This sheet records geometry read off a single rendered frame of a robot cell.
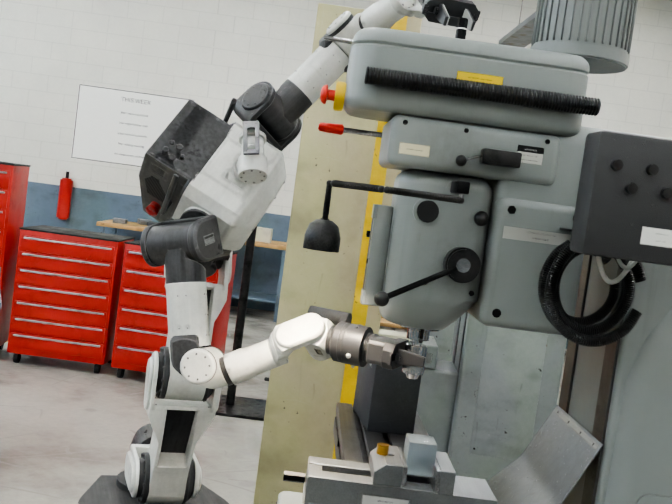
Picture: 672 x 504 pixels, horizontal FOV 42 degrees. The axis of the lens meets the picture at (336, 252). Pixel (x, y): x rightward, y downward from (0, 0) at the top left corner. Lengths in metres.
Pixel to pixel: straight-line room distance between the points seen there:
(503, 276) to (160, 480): 1.25
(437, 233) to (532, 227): 0.19
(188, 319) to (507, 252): 0.70
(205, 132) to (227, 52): 8.89
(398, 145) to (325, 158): 1.84
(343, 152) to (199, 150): 1.53
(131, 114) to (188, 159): 9.02
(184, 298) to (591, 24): 1.02
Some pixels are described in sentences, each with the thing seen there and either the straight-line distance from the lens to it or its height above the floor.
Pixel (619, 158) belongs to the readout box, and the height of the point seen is 1.68.
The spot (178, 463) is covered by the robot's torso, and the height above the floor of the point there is 0.75.
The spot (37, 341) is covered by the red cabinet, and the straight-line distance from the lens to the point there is 6.82.
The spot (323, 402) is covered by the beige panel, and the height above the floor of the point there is 0.70.
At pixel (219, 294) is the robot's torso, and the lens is 2.39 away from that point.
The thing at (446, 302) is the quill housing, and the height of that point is 1.38.
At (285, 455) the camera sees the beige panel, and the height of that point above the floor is 0.46.
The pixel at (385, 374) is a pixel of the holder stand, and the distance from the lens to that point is 2.20.
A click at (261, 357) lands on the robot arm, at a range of 1.93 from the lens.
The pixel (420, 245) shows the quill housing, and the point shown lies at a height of 1.48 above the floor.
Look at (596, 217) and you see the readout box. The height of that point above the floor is 1.58.
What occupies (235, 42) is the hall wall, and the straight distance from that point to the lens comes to 11.01.
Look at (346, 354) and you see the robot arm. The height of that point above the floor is 1.22.
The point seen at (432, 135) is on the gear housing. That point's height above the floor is 1.70.
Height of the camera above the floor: 1.56
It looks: 4 degrees down
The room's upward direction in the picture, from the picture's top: 8 degrees clockwise
